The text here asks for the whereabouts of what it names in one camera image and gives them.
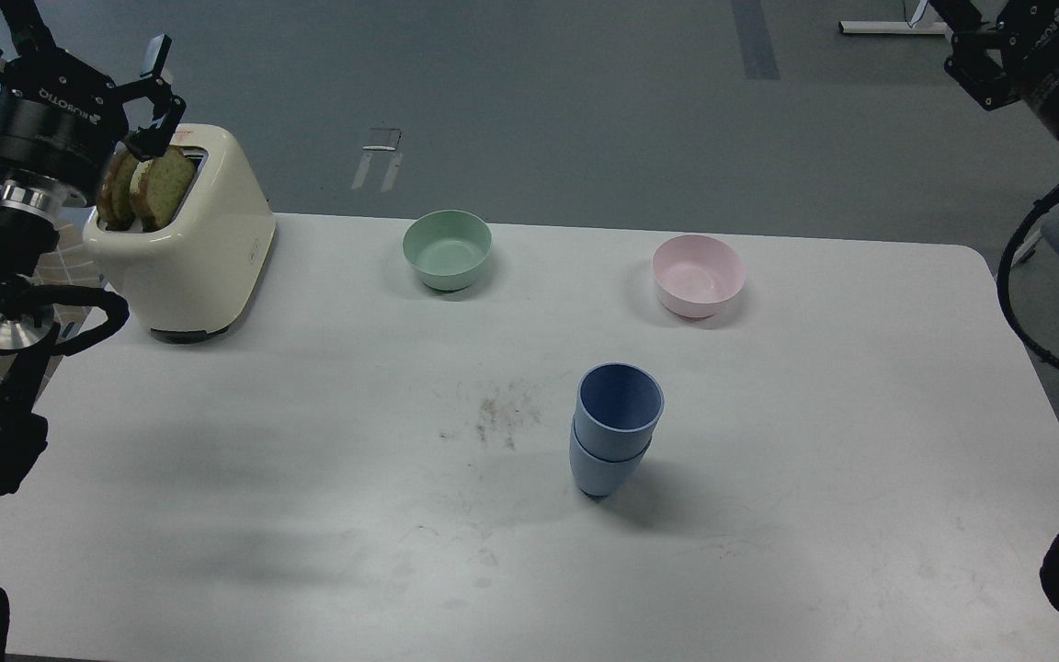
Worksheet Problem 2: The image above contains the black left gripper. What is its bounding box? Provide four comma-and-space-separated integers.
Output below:
0, 1, 186, 207

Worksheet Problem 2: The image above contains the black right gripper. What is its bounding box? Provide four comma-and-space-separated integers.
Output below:
928, 1, 1059, 140

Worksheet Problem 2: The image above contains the blue cup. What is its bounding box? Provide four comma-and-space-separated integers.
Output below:
568, 419, 653, 498
573, 363, 665, 462

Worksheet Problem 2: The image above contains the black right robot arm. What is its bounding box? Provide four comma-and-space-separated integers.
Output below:
926, 1, 1059, 613

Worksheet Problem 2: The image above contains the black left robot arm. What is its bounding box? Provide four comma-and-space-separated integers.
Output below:
0, 1, 186, 497

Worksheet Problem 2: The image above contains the left toast slice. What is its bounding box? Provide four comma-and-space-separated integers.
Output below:
97, 150, 143, 232

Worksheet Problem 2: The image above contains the toast slice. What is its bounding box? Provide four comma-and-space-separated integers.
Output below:
97, 150, 143, 232
129, 145, 195, 232

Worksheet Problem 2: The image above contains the white stand base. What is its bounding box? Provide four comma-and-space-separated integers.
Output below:
837, 1, 950, 37

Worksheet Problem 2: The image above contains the right toast slice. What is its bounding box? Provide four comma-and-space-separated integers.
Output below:
129, 145, 195, 232

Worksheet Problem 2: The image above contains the cream white toaster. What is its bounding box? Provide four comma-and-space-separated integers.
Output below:
83, 124, 277, 344

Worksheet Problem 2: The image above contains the pink bowl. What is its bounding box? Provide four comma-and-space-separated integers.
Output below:
651, 234, 747, 319

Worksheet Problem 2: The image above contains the mint green bowl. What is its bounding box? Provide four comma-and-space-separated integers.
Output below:
401, 210, 493, 292

